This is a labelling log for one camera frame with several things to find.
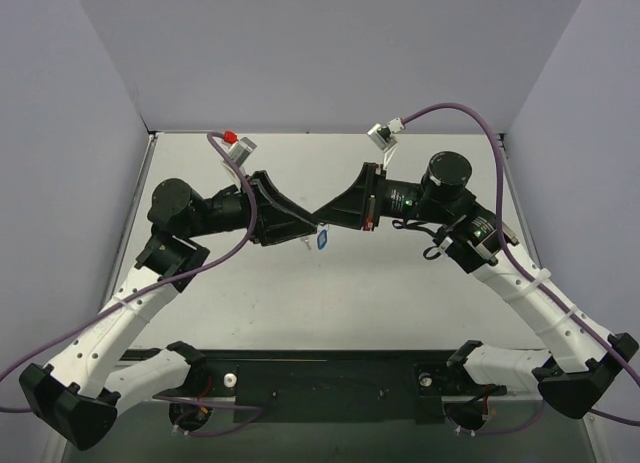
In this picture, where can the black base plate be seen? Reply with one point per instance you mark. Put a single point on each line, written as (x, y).
(313, 386)

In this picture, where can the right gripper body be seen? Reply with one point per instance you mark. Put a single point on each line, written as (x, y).
(373, 196)

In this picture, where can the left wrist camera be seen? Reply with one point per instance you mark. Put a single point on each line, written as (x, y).
(239, 149)

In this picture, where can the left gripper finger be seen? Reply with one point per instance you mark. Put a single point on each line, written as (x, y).
(278, 234)
(276, 212)

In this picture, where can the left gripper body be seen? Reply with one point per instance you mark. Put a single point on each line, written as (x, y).
(257, 209)

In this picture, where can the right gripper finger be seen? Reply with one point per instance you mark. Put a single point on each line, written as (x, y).
(341, 217)
(357, 195)

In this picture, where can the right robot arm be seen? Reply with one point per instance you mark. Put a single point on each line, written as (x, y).
(580, 360)

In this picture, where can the silver key on table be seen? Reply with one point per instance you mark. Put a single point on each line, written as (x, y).
(306, 244)

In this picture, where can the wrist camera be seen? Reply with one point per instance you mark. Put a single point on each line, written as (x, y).
(239, 149)
(384, 137)

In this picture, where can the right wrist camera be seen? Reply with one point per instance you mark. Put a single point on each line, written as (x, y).
(384, 137)

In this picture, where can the blue key tag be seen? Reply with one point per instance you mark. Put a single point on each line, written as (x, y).
(322, 238)

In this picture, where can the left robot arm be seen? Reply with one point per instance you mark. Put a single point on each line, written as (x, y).
(80, 392)

